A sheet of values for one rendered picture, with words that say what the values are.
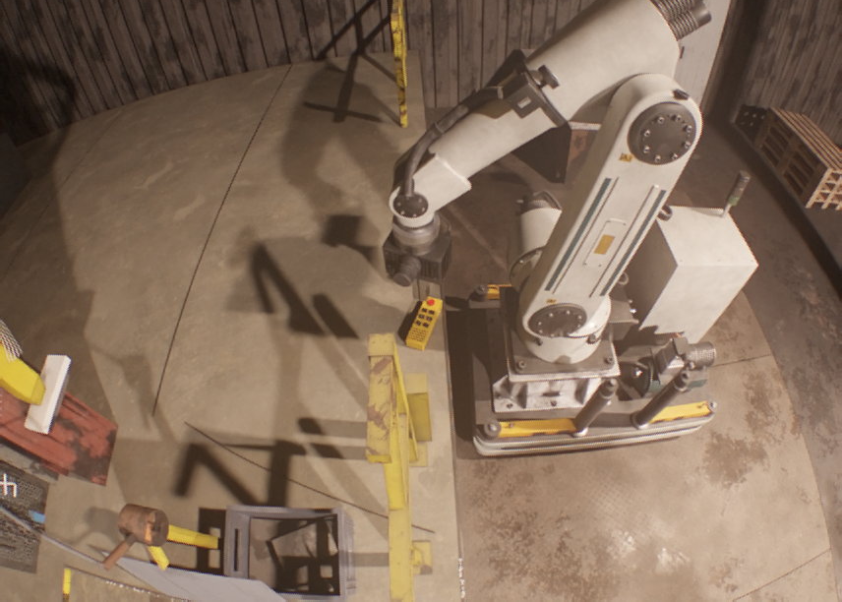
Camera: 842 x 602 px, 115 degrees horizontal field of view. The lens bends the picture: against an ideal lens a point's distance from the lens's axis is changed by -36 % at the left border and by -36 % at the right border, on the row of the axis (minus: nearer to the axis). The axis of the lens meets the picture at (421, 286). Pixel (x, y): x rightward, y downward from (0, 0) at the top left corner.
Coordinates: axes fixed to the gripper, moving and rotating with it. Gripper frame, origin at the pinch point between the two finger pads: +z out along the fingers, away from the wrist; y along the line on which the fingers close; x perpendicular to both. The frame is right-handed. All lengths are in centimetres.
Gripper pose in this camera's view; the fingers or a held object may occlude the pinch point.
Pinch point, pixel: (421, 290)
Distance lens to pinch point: 170.2
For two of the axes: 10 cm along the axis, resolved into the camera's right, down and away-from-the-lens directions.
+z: 0.5, 6.1, 7.9
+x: -3.6, 7.5, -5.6
